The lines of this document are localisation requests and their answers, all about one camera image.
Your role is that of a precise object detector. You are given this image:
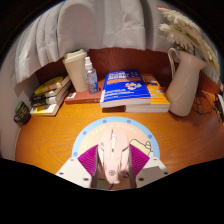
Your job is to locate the cream pitcher vase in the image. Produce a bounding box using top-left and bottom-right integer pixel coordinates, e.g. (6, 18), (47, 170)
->
(165, 47), (207, 118)

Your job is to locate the red-brown book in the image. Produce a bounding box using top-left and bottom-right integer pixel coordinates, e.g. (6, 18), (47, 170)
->
(63, 87), (104, 105)

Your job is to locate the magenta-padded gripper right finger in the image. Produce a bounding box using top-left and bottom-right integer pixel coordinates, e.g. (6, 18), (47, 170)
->
(128, 143), (171, 189)

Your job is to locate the white flower bunch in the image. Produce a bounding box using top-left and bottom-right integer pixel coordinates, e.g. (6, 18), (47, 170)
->
(157, 7), (221, 76)

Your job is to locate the blue book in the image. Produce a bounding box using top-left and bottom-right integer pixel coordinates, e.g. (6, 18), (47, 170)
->
(99, 68), (152, 109)

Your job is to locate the dark mug with green inside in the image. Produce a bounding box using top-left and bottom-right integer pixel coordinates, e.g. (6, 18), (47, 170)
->
(13, 100), (33, 127)

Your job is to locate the white and yellow book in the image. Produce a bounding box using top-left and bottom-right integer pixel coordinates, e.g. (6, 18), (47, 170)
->
(29, 94), (68, 117)

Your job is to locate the white pleated curtain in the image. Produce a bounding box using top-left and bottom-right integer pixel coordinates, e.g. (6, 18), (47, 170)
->
(13, 0), (174, 84)

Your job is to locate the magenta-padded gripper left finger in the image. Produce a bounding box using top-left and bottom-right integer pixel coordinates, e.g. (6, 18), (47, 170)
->
(55, 144), (100, 189)

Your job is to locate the round cartoon print mouse pad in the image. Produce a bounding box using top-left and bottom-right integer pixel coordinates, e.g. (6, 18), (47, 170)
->
(70, 116), (161, 168)

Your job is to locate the pale pink computer mouse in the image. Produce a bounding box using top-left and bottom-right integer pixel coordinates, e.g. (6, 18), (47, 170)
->
(97, 128), (132, 185)

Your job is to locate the cream tumbler with lid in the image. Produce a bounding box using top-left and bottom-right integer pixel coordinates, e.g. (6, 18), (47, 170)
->
(62, 48), (89, 93)

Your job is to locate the orange book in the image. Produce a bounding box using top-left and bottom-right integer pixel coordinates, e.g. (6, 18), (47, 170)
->
(124, 73), (171, 114)

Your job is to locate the black cable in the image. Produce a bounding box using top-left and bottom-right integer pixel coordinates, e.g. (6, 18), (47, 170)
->
(193, 89), (224, 118)

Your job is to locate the clear spray bottle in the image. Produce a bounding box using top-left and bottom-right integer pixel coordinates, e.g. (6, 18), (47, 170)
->
(83, 56), (100, 95)

